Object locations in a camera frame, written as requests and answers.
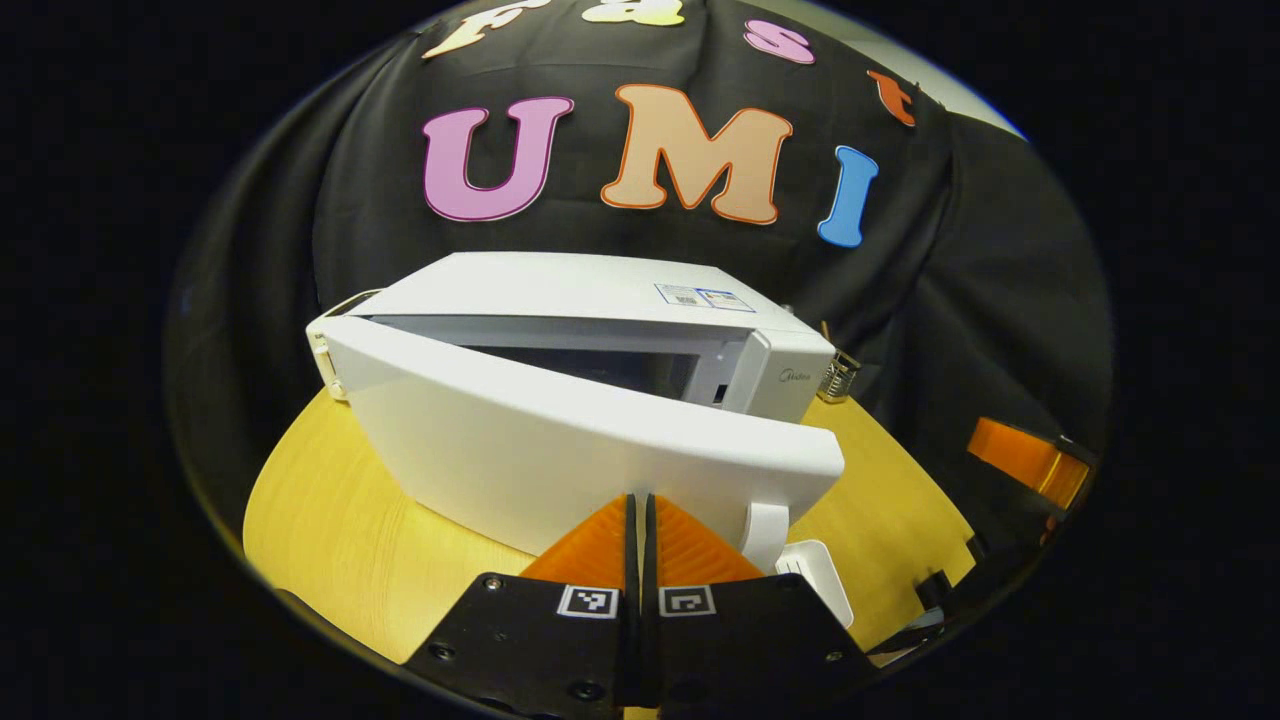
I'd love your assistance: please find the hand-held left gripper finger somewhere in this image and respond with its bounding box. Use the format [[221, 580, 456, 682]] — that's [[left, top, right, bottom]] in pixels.
[[640, 492, 881, 716], [405, 492, 641, 719]]

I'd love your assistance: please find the black backdrop cloth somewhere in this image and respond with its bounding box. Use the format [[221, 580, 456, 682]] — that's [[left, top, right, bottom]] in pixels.
[[165, 0, 1116, 601]]

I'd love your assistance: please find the white microwave oven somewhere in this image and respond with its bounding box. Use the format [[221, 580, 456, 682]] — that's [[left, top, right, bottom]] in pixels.
[[318, 252, 846, 576]]

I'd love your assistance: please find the white food tray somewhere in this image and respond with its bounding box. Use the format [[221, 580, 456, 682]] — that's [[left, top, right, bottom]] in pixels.
[[775, 540, 856, 631]]

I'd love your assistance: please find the wire mesh pen holder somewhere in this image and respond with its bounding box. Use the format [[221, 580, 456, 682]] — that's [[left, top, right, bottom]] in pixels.
[[818, 322, 863, 404]]

